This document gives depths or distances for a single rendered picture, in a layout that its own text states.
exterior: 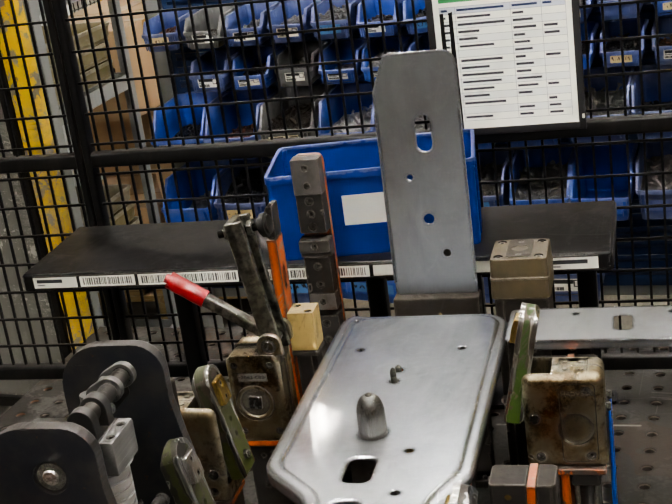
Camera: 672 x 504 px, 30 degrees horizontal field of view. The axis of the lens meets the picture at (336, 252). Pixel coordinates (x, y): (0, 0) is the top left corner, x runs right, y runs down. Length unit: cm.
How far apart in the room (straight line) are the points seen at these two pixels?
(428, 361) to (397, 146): 31
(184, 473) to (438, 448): 29
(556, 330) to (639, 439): 40
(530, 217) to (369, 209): 26
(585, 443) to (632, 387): 70
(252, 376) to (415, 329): 24
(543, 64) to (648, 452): 60
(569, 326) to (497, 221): 35
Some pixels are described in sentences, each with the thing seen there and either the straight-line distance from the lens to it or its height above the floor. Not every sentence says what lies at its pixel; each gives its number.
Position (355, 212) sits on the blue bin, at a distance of 181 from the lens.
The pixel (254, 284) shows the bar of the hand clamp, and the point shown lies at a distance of 148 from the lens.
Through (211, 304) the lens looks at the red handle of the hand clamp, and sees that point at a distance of 151.
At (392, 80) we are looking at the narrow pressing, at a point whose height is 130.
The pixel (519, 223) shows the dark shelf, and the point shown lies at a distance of 189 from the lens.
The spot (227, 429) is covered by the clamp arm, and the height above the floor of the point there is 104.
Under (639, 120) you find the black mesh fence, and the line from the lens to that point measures 193.
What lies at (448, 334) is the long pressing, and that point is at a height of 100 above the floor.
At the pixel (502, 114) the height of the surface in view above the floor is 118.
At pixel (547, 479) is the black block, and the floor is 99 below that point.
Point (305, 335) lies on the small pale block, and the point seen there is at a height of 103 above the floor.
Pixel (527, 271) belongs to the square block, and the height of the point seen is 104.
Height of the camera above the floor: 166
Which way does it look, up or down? 20 degrees down
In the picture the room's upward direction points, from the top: 8 degrees counter-clockwise
